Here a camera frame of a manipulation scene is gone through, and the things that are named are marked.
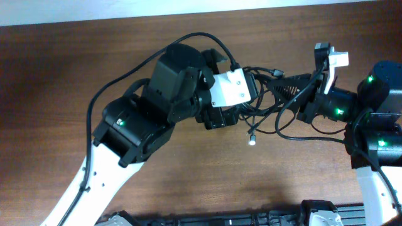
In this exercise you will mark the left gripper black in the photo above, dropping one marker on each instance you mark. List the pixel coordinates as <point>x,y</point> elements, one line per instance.
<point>215,120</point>

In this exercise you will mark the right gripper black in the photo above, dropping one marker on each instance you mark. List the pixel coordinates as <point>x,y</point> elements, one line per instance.
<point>308,108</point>

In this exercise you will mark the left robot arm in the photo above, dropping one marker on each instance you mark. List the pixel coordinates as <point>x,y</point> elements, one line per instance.
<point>185,83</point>

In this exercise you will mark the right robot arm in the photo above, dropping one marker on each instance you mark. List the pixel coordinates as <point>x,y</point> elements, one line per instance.
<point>372,136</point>

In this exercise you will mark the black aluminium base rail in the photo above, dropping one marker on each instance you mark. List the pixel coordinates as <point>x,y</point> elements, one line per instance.
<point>310,212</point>

